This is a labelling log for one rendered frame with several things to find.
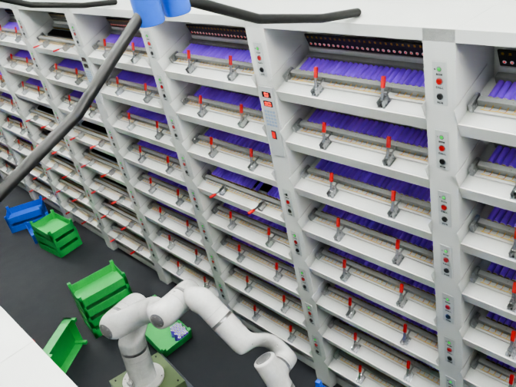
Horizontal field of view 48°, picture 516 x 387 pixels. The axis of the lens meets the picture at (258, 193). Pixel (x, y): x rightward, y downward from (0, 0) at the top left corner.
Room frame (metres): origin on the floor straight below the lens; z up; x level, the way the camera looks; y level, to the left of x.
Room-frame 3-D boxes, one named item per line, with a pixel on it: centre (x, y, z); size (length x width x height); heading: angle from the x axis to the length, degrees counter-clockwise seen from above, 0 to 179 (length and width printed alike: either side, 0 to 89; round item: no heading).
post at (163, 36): (2.59, 0.23, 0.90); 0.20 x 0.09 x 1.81; 127
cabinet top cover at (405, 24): (2.31, 0.02, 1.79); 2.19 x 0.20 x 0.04; 37
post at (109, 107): (3.15, 0.66, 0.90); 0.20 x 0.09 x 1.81; 127
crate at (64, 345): (2.53, 1.27, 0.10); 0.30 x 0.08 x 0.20; 162
